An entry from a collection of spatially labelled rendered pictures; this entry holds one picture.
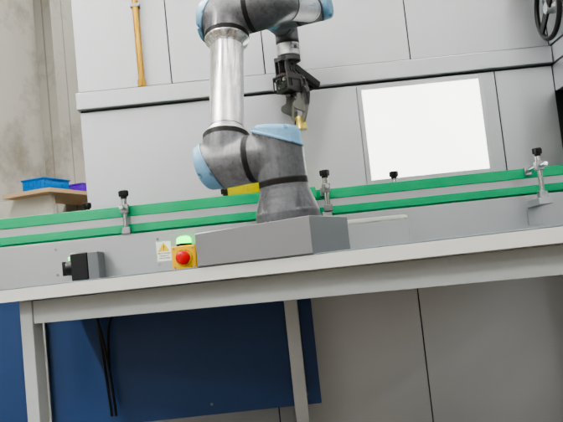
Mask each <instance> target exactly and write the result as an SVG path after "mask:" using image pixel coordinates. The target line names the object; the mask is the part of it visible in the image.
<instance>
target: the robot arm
mask: <svg viewBox="0 0 563 422"><path fill-rule="evenodd" d="M332 17H333V3H332V0H203V1H201V2H200V4H199V5H198V7H197V11H196V25H197V26H198V28H197V30H198V33H199V37H200V38H201V39H202V40H203V42H205V44H206V46H207V47H208V48H209V49H210V71H209V128H207V129H206V130H205V131H204V133H203V143H202V144H198V145H197V146H195V147H194V149H193V161H194V168H195V171H196V173H197V174H198V177H199V179H200V181H201V182H202V184H203V185H204V186H205V187H206V188H208V189H211V190H216V189H222V188H223V189H227V188H232V187H237V186H241V185H246V184H251V183H259V189H260V197H259V202H258V207H257V212H256V223H257V224H261V223H267V222H272V221H277V220H283V219H292V218H297V217H302V216H308V215H312V216H321V214H320V208H319V207H318V204H317V202H316V200H315V197H314V196H313V194H312V191H311V189H310V187H309V184H308V178H307V167H306V161H305V155H304V149H303V146H304V143H302V134H301V131H300V130H299V128H298V127H296V126H293V125H288V124H263V125H257V126H253V127H252V128H251V133H252V134H250V133H249V132H248V131H247V130H246V129H245V128H244V49H245V48H246V47H247V46H248V45H249V42H250V34H251V33H257V32H260V31H263V30H269V31H270V32H272V33H273V34H275V38H276V53H277V58H274V65H275V72H276V77H275V78H272V81H273V89H274V94H276V95H280V94H281V95H285V96H286V104H285V105H283V106H282V107H281V112H282V113H284V114H286V115H289V116H290V117H291V119H292V122H293V124H294V125H296V118H295V117H296V116H297V110H300V111H301V112H302V121H303V122H305V121H306V118H307V112H308V107H309V104H310V91H311V90H315V89H317V88H319V86H320V81H319V80H317V79H316V78H314V77H313V76H312V75H310V74H309V73H308V72H307V71H306V70H304V69H303V68H302V67H300V66H299V65H298V64H297V63H299V62H300V61H301V58H300V55H301V54H300V46H299V38H298V30H297V27H300V26H303V25H307V24H310V23H317V22H321V21H325V20H327V19H330V18H332ZM274 83H276V90H275V84H274ZM294 96H296V97H297V98H294Z"/></svg>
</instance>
